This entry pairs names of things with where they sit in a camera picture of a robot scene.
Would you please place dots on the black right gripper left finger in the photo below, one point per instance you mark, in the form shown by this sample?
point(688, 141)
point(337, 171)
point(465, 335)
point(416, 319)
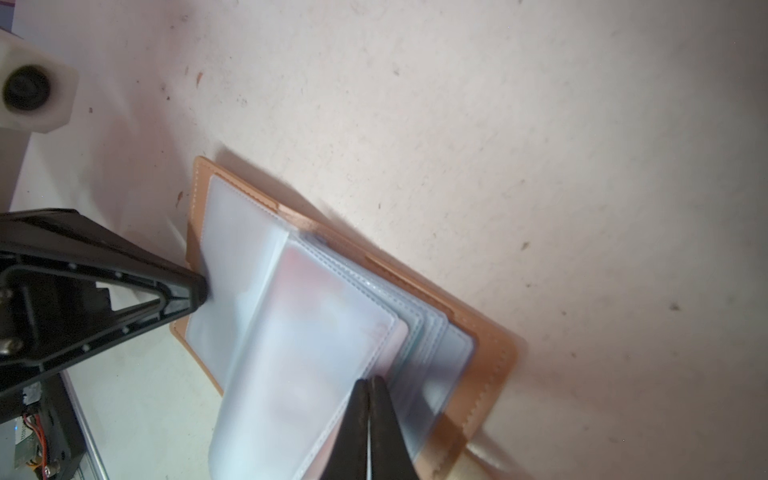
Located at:
point(349, 457)

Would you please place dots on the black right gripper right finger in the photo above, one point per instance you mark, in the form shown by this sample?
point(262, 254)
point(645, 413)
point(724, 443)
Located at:
point(389, 457)

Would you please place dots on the tan leather card holder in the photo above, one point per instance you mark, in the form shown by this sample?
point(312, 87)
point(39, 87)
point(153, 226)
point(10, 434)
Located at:
point(296, 313)

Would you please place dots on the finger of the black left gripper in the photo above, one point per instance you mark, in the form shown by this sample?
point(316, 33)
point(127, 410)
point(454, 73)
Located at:
point(44, 332)
point(64, 239)

